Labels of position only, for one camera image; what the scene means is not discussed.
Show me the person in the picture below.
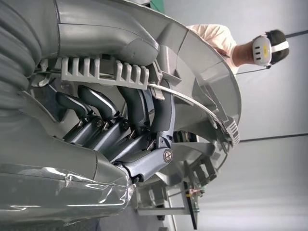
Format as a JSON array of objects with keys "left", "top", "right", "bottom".
[{"left": 187, "top": 24, "right": 290, "bottom": 76}]

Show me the white VR headset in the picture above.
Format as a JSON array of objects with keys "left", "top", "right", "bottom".
[{"left": 251, "top": 33, "right": 290, "bottom": 68}]

